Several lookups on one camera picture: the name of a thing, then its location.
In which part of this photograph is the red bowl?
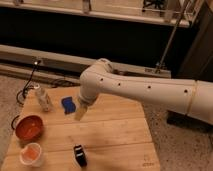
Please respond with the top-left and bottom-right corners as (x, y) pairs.
(15, 115), (44, 141)

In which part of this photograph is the clear plastic bottle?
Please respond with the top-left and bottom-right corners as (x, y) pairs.
(34, 84), (53, 112)

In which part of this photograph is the black and white small object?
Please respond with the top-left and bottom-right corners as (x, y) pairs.
(73, 145), (87, 167)

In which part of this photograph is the wooden board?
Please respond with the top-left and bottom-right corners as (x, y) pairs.
(1, 87), (160, 171)

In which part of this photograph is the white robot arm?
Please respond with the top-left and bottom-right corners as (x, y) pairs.
(78, 58), (213, 125)

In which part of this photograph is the white cup with orange liquid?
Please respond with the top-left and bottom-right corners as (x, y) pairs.
(19, 143), (44, 167)

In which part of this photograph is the metal pole stand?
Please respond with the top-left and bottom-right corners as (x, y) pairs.
(155, 0), (190, 74)

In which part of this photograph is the beige rod end effector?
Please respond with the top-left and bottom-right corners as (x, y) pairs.
(74, 97), (88, 121)

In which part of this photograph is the black cable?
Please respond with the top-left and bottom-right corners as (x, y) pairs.
(10, 60), (43, 131)

